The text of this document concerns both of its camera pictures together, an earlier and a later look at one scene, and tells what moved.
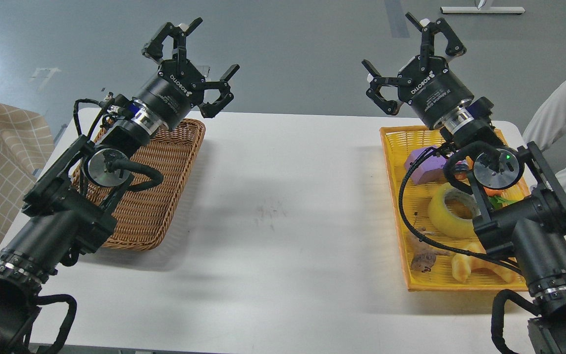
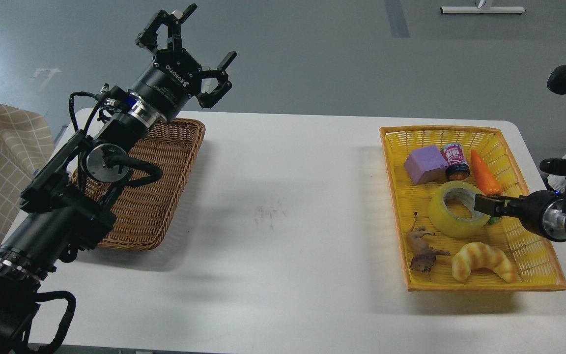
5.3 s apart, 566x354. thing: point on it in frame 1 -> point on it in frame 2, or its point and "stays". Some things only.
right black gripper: [435, 89] -> [543, 212]
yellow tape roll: [448, 225] stays
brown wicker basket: [140, 215] stays
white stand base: [483, 10] stays
